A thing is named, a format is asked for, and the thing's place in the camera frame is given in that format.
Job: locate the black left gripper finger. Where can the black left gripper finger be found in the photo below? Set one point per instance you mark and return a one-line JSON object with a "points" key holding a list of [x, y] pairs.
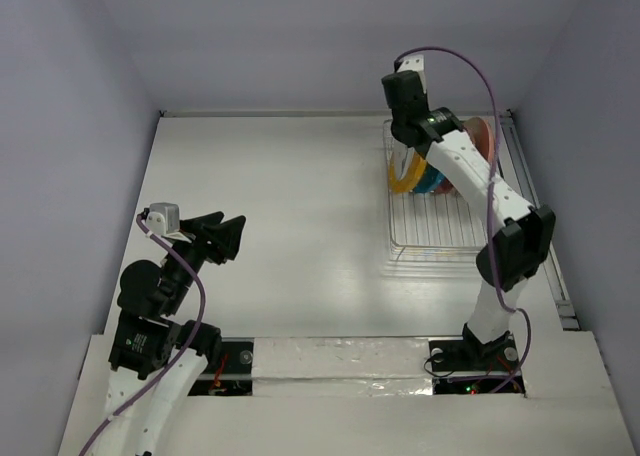
{"points": [[224, 239], [199, 227]]}

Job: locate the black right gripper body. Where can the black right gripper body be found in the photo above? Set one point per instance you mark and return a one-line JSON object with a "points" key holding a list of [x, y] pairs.
{"points": [[404, 139]]}

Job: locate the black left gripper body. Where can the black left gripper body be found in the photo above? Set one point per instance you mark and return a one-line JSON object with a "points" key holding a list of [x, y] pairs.
{"points": [[195, 249]]}

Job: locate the white watermelon pattern plate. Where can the white watermelon pattern plate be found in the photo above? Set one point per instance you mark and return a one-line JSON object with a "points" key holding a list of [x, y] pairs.
{"points": [[392, 179]]}

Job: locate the yellow dotted plate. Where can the yellow dotted plate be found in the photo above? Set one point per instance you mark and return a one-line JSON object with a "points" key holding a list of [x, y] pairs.
{"points": [[415, 171]]}

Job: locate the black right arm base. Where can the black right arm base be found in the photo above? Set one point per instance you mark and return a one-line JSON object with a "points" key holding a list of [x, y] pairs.
{"points": [[453, 357]]}

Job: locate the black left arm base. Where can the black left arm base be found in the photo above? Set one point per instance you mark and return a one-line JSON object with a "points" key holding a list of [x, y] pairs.
{"points": [[232, 374]]}

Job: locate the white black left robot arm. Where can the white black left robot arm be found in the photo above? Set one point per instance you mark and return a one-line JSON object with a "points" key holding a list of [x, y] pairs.
{"points": [[161, 343]]}

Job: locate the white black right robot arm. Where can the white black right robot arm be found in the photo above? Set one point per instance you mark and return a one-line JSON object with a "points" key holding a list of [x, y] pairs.
{"points": [[518, 233]]}

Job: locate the blue dotted plate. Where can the blue dotted plate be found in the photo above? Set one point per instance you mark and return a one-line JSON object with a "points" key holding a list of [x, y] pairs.
{"points": [[430, 180]]}

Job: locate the maroon dotted plate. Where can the maroon dotted plate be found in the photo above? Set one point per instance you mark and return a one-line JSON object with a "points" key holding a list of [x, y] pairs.
{"points": [[445, 188]]}

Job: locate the pink plate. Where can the pink plate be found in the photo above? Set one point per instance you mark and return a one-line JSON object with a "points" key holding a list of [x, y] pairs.
{"points": [[482, 136]]}

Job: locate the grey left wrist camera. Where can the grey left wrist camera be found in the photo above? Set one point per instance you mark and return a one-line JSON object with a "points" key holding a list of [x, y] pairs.
{"points": [[162, 219]]}

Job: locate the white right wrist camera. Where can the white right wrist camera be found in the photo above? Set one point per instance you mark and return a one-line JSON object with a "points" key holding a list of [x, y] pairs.
{"points": [[416, 63]]}

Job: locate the clear wire dish rack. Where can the clear wire dish rack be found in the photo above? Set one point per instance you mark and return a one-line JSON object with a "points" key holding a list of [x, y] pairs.
{"points": [[428, 229]]}

